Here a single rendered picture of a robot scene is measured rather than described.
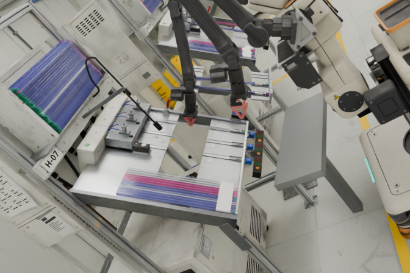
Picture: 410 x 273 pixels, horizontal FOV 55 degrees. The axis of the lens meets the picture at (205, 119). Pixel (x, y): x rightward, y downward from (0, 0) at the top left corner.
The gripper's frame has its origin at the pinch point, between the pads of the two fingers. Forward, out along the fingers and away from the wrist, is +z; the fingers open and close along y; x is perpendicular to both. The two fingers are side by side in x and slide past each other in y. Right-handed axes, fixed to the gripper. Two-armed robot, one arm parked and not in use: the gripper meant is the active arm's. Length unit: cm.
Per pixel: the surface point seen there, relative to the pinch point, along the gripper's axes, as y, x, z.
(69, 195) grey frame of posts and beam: 61, -40, -2
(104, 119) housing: 16.6, -40.4, -10.1
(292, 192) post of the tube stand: -25, 62, 67
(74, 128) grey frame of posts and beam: 34, -47, -17
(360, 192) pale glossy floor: -5, 96, 41
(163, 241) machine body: 42, -8, 44
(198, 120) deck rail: -8.0, 2.7, 3.1
